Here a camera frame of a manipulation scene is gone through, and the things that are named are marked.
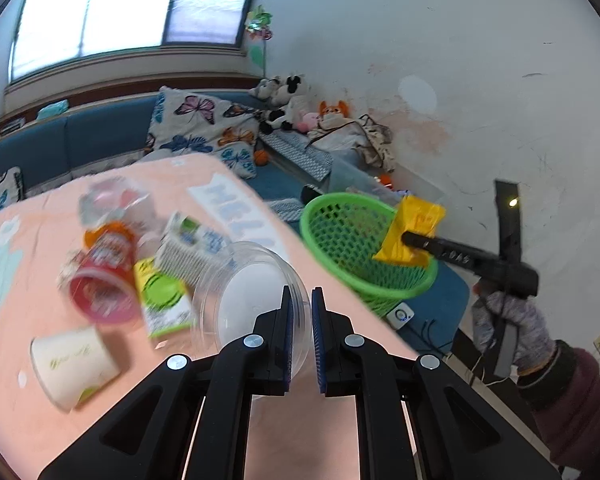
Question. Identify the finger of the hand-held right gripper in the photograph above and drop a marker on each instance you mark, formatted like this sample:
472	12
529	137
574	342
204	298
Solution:
445	250

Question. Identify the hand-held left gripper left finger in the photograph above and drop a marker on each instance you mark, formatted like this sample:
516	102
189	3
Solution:
286	330

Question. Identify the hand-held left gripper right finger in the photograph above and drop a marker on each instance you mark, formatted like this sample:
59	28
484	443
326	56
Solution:
319	335

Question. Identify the yellow snack packet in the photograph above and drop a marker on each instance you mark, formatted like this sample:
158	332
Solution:
410	217

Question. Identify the clear plastic cup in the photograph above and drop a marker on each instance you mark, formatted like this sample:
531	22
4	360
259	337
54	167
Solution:
250	285

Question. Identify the green plastic basket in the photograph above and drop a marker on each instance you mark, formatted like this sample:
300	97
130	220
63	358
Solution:
340	225

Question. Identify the person's right forearm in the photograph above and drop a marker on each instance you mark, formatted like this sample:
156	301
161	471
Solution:
580	400

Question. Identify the person's right hand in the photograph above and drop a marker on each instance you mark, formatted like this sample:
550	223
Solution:
532	330

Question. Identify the white round device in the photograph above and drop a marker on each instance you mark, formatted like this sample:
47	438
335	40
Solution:
400	316

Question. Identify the clear plastic storage box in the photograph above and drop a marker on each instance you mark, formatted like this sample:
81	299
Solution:
360	180

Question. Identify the green yellow drink carton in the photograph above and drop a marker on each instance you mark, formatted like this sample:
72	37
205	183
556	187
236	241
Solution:
162	300

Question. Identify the white blue drink carton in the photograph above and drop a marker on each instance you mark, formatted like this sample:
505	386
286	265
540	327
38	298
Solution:
185	250

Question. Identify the beige floral cloth bag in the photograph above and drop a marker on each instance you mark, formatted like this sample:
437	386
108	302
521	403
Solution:
355	140

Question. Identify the orange ball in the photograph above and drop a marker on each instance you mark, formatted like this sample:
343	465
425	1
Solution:
262	158

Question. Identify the blue white patterned mat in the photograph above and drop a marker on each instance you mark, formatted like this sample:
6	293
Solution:
300	152

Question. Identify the orange fox plush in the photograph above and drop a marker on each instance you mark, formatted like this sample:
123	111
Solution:
332	112

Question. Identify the pink plush toy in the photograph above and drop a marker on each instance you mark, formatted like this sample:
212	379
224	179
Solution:
310	121

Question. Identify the red instant noodle cup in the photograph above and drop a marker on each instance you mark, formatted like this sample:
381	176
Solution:
105	270

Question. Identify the cow plush toy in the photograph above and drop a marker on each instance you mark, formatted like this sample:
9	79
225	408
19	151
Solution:
282	117

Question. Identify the white paper cup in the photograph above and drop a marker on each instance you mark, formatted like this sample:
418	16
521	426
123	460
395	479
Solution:
70	365

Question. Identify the black white mouse plush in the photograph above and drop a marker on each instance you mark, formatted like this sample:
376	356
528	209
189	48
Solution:
292	87

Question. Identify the large butterfly pillow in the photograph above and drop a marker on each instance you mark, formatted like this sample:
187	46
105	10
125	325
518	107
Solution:
195	125

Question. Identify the grey white plush toy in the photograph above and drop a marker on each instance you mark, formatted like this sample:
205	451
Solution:
265	87

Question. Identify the peach printed blanket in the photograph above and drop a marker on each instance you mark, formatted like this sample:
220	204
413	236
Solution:
30	285

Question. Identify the blue sofa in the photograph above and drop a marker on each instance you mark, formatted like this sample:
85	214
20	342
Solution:
95	130

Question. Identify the colourful pinwheel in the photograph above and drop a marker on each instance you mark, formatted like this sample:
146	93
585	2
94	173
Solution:
257	27

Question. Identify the small butterfly pillow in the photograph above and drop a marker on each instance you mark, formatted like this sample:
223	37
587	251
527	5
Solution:
0	190

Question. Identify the teal tissue packet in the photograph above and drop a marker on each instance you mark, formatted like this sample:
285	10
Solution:
52	110

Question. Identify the window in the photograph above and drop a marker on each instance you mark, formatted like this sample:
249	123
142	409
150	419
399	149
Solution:
130	5

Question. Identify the green leaf wall sticker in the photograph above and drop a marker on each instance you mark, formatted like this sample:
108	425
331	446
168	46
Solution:
256	56

